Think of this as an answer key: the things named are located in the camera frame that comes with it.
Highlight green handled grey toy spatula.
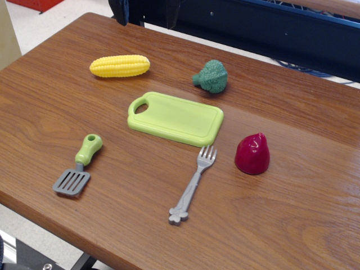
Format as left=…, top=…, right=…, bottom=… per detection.
left=52, top=134, right=103, bottom=196

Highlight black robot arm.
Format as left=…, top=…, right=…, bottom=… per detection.
left=165, top=0, right=181, bottom=29

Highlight yellow toy corn cob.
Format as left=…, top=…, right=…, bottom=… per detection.
left=89, top=55, right=150, bottom=78

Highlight dark blue metal frame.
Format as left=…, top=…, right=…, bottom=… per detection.
left=108, top=0, right=360, bottom=84

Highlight light green toy cutting board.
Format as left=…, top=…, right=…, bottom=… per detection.
left=128, top=92, right=224, bottom=147

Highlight red box on floor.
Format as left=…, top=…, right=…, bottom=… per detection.
left=6, top=0, right=63, bottom=12

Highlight red toy strawberry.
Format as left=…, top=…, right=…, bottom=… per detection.
left=235, top=133, right=270, bottom=175

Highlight green toy broccoli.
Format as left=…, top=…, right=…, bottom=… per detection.
left=192, top=60, right=228, bottom=94

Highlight grey toy fork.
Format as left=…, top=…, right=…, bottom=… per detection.
left=168, top=145, right=217, bottom=226

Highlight blue cables behind table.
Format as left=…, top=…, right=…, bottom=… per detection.
left=274, top=57, right=356, bottom=86

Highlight black metal table base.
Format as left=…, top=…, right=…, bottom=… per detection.
left=0, top=230, right=98, bottom=270

